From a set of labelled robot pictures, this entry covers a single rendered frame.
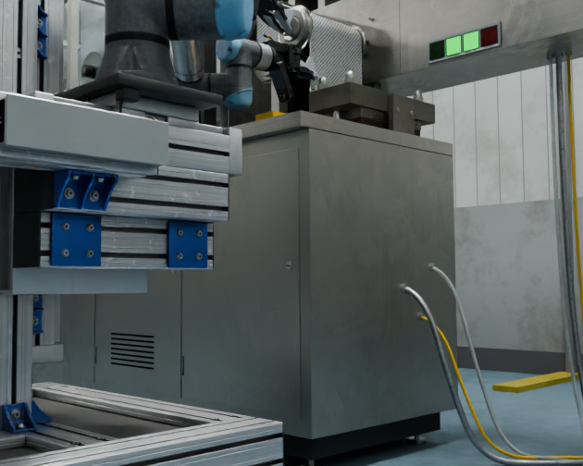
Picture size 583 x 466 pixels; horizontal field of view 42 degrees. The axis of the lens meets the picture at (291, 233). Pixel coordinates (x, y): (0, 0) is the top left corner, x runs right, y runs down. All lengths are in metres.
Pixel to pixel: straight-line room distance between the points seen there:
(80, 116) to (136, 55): 0.28
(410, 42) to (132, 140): 1.47
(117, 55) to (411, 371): 1.23
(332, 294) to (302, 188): 0.28
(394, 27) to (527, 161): 1.84
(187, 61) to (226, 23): 0.62
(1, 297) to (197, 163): 0.41
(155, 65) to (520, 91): 3.14
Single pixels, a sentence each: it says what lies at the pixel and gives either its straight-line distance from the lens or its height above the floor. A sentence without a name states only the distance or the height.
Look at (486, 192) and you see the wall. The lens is 4.31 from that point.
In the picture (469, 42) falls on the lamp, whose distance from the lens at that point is 2.36.
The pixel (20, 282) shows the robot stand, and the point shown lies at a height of 0.48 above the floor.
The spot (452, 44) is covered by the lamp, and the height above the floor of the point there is 1.19.
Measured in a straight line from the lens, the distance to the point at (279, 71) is 2.19.
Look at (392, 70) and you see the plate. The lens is 2.52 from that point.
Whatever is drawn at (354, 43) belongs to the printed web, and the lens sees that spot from 2.49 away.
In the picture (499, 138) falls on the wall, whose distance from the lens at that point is 4.32.
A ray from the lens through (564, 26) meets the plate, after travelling 2.23.
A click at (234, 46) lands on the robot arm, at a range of 2.08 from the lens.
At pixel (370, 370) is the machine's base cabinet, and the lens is 2.03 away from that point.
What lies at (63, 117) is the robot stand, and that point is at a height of 0.71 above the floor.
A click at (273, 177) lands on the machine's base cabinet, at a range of 1.96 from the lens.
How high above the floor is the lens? 0.47
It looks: 4 degrees up
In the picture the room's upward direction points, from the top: straight up
